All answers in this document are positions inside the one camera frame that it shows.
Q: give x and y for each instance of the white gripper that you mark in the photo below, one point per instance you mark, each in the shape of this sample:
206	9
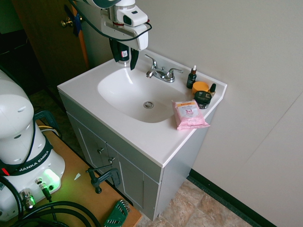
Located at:
125	35

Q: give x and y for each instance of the black sanitizer pump bottle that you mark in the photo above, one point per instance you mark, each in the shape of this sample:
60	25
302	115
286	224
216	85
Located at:
124	55

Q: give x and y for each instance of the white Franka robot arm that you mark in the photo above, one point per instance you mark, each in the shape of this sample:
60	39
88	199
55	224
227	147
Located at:
16	123

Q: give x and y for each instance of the blue tape strip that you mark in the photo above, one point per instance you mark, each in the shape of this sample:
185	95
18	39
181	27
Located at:
77	26

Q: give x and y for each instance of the chrome sink drain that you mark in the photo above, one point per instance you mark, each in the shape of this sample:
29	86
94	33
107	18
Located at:
148	104

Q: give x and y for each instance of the brass door knob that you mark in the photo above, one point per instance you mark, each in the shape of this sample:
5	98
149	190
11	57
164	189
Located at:
66	22

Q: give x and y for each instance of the dark green dropper bottle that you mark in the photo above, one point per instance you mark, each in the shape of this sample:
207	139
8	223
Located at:
190	80

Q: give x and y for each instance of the brown wooden door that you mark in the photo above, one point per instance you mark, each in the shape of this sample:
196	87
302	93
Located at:
52	52

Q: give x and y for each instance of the orange lidded jar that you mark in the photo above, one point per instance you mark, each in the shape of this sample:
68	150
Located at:
200	86

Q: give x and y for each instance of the white vanity top with sink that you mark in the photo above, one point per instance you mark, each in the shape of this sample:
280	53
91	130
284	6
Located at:
142	142

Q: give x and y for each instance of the pink facial wipes pack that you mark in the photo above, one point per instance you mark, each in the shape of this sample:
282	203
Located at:
189	116

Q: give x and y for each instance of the black cosmetic jar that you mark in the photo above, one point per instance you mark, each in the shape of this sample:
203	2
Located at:
202	100

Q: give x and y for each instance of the small black-capped bottle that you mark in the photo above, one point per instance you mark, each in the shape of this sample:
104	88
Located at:
212	91

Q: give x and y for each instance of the metal cabinet door knob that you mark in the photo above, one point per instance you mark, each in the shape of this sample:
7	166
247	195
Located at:
111	160
100	150

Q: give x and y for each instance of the dark green clamp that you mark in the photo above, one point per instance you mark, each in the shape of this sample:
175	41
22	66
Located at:
48	118

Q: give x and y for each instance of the grey vanity cabinet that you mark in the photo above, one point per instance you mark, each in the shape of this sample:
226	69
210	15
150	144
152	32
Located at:
132	175

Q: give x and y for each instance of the black C-clamp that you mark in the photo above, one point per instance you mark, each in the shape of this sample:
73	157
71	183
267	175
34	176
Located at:
113	176

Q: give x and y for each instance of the white paper scrap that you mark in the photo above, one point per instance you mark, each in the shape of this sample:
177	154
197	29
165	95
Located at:
77	176

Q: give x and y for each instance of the green hex key set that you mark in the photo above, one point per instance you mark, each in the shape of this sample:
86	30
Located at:
118	212

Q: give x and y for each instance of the silver base connector plug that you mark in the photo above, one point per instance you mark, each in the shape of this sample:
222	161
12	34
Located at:
28	198

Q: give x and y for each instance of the black baseboard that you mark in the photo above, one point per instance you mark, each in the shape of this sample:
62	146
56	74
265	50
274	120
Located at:
225	196

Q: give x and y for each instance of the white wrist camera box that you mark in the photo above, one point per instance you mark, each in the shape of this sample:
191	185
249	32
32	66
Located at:
135	16

